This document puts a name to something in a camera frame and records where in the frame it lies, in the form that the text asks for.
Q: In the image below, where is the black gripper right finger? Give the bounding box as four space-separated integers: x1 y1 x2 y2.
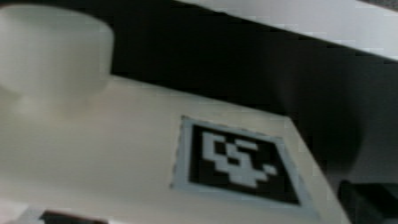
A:
337 181 398 224

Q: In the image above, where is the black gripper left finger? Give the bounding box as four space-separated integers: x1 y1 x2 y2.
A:
39 211 108 224

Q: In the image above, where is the white drawer box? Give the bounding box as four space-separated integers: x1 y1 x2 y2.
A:
0 79 349 224

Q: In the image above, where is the white U-shaped border fence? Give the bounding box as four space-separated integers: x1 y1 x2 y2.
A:
177 0 398 61

